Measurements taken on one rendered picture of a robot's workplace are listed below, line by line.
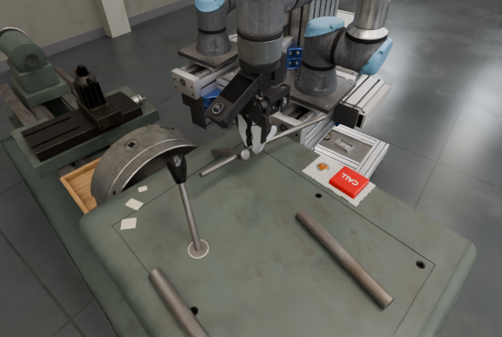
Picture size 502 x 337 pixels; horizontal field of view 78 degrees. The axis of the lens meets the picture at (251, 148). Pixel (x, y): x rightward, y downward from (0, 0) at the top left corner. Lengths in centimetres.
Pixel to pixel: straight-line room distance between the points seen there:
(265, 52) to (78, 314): 179
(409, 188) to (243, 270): 212
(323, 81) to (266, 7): 64
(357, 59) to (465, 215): 179
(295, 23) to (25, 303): 197
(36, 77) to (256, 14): 150
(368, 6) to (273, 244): 66
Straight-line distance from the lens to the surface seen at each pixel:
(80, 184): 130
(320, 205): 63
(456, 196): 269
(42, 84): 189
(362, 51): 98
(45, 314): 214
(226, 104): 54
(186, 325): 50
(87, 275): 149
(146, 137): 83
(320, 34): 102
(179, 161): 50
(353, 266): 55
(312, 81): 108
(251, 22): 50
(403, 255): 62
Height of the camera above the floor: 174
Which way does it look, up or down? 42 degrees down
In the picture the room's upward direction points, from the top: straight up
